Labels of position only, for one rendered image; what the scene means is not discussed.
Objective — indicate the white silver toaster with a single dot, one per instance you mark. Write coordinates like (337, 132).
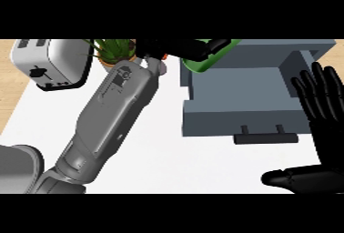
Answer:
(49, 57)

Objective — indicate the grey-blue cabinet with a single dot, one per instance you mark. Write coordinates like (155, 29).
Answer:
(278, 48)

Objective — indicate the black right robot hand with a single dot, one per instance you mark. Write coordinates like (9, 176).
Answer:
(329, 142)

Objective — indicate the grey-blue open drawer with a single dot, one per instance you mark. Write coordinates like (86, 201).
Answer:
(236, 91)

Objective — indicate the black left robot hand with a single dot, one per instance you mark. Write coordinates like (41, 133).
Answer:
(179, 48)

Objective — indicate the green potted plant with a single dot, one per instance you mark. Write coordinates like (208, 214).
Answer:
(111, 50)

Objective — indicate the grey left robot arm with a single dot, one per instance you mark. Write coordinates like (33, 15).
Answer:
(114, 106)

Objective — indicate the grey-blue drawer front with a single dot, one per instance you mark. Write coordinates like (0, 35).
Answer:
(242, 123)

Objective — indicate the green cup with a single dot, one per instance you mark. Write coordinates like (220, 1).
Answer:
(198, 67)

